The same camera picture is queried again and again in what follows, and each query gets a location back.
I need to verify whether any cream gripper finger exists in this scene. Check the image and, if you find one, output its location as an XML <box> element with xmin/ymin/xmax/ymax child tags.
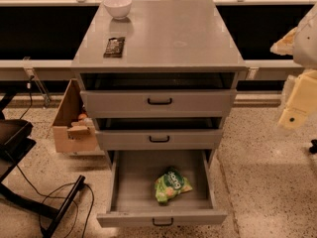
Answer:
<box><xmin>277</xmin><ymin>69</ymin><xmax>317</xmax><ymax>130</ymax></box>
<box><xmin>270</xmin><ymin>28</ymin><xmax>297</xmax><ymax>56</ymax></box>

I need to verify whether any green rice chip bag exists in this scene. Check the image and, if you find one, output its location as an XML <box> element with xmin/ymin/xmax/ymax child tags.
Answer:
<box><xmin>155</xmin><ymin>167</ymin><xmax>192</xmax><ymax>204</ymax></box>

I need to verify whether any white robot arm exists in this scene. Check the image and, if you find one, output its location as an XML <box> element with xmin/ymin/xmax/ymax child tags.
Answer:
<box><xmin>270</xmin><ymin>4</ymin><xmax>317</xmax><ymax>130</ymax></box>

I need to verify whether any grey drawer cabinet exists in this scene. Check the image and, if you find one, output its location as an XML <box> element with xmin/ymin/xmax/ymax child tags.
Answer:
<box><xmin>70</xmin><ymin>0</ymin><xmax>250</xmax><ymax>169</ymax></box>

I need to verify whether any grey top drawer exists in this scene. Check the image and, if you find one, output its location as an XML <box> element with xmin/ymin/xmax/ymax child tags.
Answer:
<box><xmin>80</xmin><ymin>89</ymin><xmax>236</xmax><ymax>118</ymax></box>

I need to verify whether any grey middle drawer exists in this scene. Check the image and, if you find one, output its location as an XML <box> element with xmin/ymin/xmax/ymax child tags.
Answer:
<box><xmin>95</xmin><ymin>129</ymin><xmax>223</xmax><ymax>151</ymax></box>

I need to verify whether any grey open bottom drawer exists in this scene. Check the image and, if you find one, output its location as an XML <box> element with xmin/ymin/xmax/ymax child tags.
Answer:
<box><xmin>97</xmin><ymin>150</ymin><xmax>227</xmax><ymax>228</ymax></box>

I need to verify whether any white bowl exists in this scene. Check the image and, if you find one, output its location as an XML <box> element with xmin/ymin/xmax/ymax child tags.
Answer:
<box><xmin>103</xmin><ymin>0</ymin><xmax>132</xmax><ymax>19</ymax></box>

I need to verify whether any orange ball in box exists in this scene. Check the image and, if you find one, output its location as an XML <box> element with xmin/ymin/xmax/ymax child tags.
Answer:
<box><xmin>78</xmin><ymin>113</ymin><xmax>88</xmax><ymax>121</ymax></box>

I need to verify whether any cardboard box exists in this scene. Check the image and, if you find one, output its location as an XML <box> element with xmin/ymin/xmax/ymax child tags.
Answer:
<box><xmin>53</xmin><ymin>79</ymin><xmax>98</xmax><ymax>153</ymax></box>

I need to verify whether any black chair base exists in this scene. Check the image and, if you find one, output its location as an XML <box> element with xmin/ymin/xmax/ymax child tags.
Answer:
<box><xmin>0</xmin><ymin>92</ymin><xmax>85</xmax><ymax>238</ymax></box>

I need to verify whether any black floor cable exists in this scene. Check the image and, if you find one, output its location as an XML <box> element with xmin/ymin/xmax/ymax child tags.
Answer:
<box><xmin>3</xmin><ymin>75</ymin><xmax>95</xmax><ymax>238</ymax></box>

